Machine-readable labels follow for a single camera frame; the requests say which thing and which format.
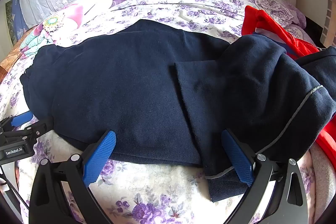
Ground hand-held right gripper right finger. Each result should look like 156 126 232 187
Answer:
220 128 309 224

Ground black cable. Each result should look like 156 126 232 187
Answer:
0 166 30 210

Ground blue patterned cloth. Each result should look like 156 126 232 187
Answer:
10 0 28 39

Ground grey fuzzy blanket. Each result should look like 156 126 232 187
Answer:
308 147 336 224

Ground navy pants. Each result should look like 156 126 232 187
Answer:
20 19 336 202

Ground colourful floral quilt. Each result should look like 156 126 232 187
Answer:
20 0 113 56

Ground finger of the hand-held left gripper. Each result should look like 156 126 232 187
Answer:
8 116 54 147
0 111 34 134

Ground brown wooden bed frame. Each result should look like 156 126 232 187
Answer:
0 52 23 80

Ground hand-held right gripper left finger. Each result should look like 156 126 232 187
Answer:
30 130 117 224

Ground purple floral bedsheet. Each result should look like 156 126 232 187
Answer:
0 0 318 224

